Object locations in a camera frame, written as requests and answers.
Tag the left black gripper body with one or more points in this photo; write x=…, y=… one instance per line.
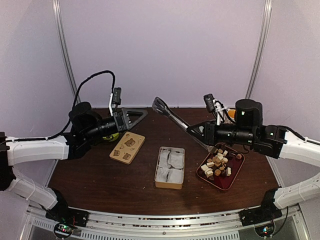
x=118, y=116

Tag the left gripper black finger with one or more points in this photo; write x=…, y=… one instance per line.
x=131, y=123
x=134, y=114

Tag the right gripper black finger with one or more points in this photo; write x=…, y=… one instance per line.
x=196, y=130
x=199, y=142

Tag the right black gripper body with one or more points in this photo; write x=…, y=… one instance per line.
x=211, y=134

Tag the tan bear tin lid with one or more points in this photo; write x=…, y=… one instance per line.
x=127, y=148

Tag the metal tongs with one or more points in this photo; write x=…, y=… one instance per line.
x=162, y=108

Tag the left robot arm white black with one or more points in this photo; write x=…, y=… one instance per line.
x=88, y=127

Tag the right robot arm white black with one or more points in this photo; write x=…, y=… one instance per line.
x=275, y=141

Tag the white chocolate block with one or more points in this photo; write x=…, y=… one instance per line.
x=204, y=167

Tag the round brown chocolate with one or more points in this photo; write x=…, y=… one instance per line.
x=217, y=172

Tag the brown chocolate near tray corner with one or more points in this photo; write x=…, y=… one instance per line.
x=239, y=156

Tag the lime green plastic bowl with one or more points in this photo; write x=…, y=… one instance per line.
x=111, y=138

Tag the patterned mug yellow inside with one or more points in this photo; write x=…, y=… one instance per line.
x=229, y=115

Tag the tan tin box with paper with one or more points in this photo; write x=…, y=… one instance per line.
x=170, y=168

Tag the red rectangular tray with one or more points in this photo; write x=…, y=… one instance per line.
x=225, y=160

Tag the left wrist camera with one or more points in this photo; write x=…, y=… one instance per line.
x=115, y=100

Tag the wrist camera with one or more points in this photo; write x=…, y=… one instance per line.
x=216, y=108
x=115, y=100

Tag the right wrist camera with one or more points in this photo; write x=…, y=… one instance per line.
x=216, y=108

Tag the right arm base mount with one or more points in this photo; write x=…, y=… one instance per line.
x=257, y=215

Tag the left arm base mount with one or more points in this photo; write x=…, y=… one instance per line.
x=68, y=216

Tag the front aluminium rail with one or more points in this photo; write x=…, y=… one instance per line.
x=224, y=225

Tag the left aluminium frame post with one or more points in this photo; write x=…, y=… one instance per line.
x=64, y=49

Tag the aluminium frame post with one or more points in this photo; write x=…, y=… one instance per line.
x=263, y=36
x=64, y=49

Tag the right aluminium frame post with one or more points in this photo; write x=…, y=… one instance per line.
x=263, y=36

